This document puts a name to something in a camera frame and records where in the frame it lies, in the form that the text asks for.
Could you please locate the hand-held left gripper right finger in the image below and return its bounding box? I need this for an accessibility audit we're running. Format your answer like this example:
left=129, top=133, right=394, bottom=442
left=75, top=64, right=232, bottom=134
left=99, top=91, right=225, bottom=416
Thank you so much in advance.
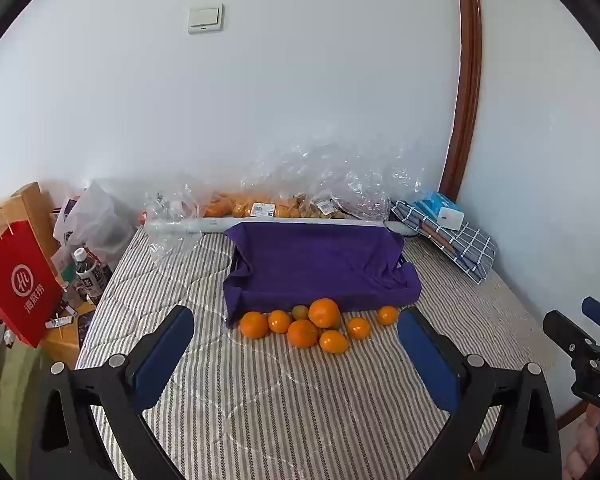
left=397, top=305, right=563, bottom=480

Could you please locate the clear bag of oranges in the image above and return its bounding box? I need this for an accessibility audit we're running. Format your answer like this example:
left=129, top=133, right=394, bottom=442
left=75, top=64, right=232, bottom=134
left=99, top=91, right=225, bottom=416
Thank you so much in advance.
left=202, top=190, right=306, bottom=220

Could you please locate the red paper bag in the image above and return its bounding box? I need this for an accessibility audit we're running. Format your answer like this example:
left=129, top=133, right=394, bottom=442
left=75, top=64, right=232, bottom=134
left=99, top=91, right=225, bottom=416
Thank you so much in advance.
left=0, top=220, right=64, bottom=349

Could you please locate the brown paper bag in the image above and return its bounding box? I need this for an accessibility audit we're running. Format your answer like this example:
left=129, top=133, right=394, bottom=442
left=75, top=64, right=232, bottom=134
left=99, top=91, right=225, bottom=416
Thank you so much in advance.
left=0, top=182, right=61, bottom=261

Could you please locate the wooden bed frame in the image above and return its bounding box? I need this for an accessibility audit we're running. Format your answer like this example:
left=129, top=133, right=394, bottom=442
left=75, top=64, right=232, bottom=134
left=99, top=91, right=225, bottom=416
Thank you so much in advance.
left=555, top=400, right=589, bottom=431

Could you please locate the white light switch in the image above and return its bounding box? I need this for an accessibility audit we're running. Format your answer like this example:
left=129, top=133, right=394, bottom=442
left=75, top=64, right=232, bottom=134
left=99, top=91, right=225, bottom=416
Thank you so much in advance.
left=187, top=3, right=225, bottom=35

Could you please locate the wooden bedside table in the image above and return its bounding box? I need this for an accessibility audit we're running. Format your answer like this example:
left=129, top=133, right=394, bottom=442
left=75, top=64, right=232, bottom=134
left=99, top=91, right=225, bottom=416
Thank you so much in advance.
left=39, top=300, right=97, bottom=367

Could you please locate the striped bed sheet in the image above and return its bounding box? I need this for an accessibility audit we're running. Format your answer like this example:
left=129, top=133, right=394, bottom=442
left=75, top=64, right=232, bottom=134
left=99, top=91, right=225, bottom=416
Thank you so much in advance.
left=75, top=225, right=573, bottom=480

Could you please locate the folded grey checked cloth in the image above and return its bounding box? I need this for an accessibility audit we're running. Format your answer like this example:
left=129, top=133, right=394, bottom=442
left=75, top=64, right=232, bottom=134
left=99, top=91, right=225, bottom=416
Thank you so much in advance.
left=390, top=200, right=499, bottom=284

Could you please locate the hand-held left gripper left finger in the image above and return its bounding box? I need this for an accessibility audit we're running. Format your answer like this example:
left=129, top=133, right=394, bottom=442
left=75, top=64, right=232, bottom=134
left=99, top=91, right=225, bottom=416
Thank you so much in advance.
left=27, top=304, right=196, bottom=480

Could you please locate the clear bag of brown nuts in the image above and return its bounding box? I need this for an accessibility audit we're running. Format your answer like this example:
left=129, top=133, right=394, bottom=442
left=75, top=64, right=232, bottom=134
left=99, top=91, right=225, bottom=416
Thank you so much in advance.
left=300, top=194, right=361, bottom=220

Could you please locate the purple towel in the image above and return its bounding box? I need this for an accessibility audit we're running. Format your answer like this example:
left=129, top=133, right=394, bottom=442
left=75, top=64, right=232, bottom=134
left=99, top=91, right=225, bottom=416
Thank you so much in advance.
left=222, top=222, right=422, bottom=328

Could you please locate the dark bottle with white cap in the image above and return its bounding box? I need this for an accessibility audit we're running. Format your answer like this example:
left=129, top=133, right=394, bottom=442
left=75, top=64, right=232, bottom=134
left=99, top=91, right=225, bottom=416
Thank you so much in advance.
left=72, top=246, right=109, bottom=302

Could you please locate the blue and white tissue pack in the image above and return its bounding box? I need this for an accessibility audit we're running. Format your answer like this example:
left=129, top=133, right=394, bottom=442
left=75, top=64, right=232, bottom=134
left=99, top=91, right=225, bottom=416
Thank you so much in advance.
left=415, top=191, right=466, bottom=231

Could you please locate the white plastic bag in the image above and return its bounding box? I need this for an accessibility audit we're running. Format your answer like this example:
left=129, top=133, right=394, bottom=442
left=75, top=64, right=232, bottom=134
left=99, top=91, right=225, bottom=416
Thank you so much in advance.
left=52, top=180, right=136, bottom=272

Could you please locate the small crumpled clear plastic bag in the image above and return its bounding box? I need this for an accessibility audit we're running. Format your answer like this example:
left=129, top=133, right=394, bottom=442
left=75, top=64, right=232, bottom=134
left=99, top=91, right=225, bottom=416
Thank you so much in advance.
left=142, top=182, right=202, bottom=261

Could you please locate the brown wooden door frame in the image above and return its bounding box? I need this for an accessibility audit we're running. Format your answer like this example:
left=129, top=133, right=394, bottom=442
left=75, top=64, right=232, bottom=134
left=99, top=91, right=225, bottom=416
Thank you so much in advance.
left=437, top=0, right=483, bottom=202

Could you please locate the person's right hand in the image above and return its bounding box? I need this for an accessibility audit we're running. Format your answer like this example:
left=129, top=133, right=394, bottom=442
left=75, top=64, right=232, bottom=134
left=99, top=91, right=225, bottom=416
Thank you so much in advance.
left=564, top=410, right=600, bottom=480

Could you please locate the large crumpled clear plastic bag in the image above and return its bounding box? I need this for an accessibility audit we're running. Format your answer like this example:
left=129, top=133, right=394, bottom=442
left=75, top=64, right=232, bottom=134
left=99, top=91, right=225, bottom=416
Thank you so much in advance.
left=240, top=142, right=426, bottom=220

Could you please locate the pile of oranges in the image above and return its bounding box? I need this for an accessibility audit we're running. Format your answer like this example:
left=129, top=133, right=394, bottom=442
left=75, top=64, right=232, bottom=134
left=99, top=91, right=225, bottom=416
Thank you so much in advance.
left=240, top=298, right=399, bottom=354

